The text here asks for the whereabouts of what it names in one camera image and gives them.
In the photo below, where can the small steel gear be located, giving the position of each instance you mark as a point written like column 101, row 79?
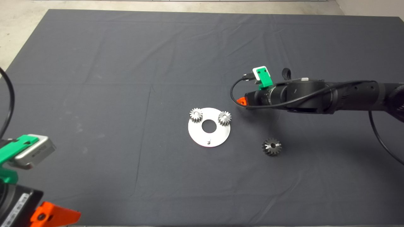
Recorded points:
column 222, row 121
column 193, row 118

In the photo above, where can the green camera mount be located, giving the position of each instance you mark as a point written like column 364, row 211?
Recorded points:
column 263, row 77
column 9, row 156

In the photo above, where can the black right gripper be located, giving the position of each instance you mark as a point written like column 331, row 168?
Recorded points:
column 265, row 97

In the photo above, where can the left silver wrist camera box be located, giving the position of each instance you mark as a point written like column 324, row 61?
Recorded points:
column 36, row 154

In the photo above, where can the right green camera mount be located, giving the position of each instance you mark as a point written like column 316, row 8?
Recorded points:
column 263, row 77

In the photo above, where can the dark grey table cloth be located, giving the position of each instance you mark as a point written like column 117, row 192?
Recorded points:
column 126, row 63

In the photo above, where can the round metal plate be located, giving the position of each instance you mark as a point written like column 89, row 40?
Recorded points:
column 195, row 132

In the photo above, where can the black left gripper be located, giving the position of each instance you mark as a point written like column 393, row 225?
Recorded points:
column 15, row 206

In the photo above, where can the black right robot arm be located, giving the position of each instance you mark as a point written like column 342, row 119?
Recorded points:
column 347, row 97

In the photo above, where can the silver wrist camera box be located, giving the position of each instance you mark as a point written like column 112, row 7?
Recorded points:
column 254, row 74
column 36, row 154

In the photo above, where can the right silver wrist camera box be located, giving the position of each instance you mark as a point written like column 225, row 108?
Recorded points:
column 254, row 74

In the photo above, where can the larger steel gear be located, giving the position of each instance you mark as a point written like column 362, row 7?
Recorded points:
column 268, row 149

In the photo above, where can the left green camera mount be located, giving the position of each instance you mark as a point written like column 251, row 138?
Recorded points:
column 9, row 156

